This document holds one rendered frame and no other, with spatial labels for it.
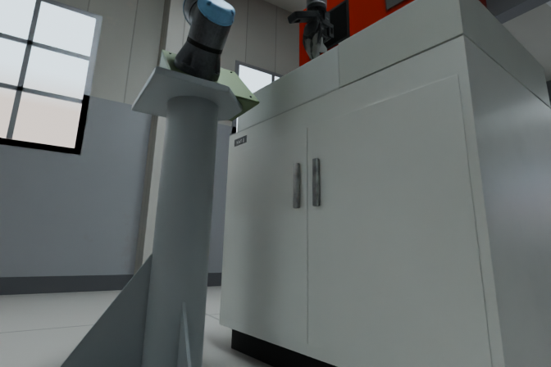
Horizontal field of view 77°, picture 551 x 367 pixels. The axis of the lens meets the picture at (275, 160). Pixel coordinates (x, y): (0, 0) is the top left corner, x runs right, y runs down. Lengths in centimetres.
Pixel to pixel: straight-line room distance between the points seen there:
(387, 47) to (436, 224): 46
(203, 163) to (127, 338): 50
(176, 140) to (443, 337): 81
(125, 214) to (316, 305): 246
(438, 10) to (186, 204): 80
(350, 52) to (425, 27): 23
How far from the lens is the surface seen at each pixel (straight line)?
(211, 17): 113
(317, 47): 126
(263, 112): 132
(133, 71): 361
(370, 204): 90
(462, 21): 91
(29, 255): 322
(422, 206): 82
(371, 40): 104
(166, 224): 102
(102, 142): 333
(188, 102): 109
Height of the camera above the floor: 36
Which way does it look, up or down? 14 degrees up
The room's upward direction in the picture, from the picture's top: 1 degrees clockwise
